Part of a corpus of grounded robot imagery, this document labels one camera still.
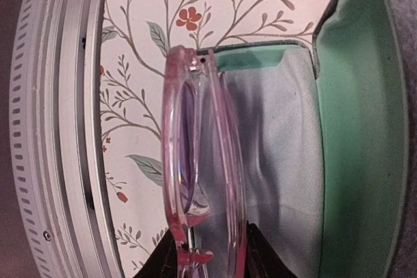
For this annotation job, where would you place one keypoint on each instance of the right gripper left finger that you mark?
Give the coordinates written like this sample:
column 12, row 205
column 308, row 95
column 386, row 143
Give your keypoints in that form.
column 162, row 263

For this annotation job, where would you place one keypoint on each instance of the front aluminium rail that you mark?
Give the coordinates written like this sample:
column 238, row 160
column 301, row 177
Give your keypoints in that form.
column 55, row 138

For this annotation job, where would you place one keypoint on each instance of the pink clear sunglasses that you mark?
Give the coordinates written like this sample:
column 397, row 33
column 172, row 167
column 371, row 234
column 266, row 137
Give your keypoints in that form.
column 203, row 175

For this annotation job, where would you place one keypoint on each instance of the grey marbled glasses case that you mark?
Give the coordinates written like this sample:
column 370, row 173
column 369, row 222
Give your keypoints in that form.
column 363, row 54

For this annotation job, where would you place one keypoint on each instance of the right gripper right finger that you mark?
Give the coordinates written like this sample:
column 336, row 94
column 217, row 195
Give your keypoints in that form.
column 261, row 259

